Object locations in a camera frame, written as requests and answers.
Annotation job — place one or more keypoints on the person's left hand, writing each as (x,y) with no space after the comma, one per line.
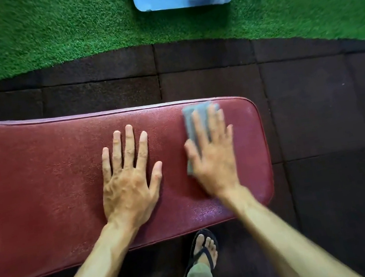
(129,195)

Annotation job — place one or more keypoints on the person's right hand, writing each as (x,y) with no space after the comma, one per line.
(216,169)

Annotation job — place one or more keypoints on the grey cleaning cloth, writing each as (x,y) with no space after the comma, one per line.
(188,121)

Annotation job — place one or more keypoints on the red padded bench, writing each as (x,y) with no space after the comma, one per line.
(33,170)

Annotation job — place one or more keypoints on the person's right forearm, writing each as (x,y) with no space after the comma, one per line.
(286,248)

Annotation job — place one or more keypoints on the person's right foot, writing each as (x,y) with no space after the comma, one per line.
(200,244)

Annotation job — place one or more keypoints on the black flip-flop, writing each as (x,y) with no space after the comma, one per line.
(210,233)

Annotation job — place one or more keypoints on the green artificial turf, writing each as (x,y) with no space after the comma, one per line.
(9,33)

